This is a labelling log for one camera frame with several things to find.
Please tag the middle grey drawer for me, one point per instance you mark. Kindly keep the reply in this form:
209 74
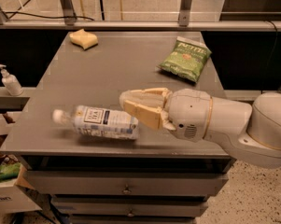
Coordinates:
130 207

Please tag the grey drawer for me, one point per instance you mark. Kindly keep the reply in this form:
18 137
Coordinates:
130 207
126 184

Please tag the yellow sponge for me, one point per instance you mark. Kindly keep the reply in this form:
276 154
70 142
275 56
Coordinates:
84 39

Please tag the top grey drawer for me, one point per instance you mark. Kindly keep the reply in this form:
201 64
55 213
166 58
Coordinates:
126 184

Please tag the clear plastic water bottle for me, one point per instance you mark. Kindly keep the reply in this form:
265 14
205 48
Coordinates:
97 121

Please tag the grey drawer cabinet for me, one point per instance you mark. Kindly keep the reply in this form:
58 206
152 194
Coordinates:
96 77

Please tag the white box with trash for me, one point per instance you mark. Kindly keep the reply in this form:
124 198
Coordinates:
15 192

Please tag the white pump dispenser bottle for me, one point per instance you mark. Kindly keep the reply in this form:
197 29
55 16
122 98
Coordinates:
11 83

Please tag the metal railing frame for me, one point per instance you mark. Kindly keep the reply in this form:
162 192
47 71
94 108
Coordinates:
163 15

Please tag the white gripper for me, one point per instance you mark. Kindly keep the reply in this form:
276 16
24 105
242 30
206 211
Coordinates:
189 113

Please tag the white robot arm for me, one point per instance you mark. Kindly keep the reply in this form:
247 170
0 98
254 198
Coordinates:
249 133

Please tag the green chip bag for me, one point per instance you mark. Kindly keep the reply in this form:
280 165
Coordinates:
187 59

